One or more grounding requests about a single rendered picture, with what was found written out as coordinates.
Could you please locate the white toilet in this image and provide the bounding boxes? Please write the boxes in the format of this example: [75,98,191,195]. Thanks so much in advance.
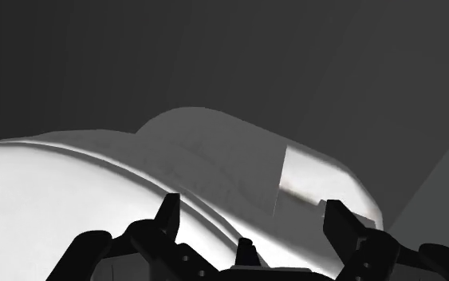
[0,106,385,281]

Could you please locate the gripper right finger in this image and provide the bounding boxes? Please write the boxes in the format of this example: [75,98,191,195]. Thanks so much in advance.
[322,199,449,281]

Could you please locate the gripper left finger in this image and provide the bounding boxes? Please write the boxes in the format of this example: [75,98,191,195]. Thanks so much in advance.
[46,192,220,281]

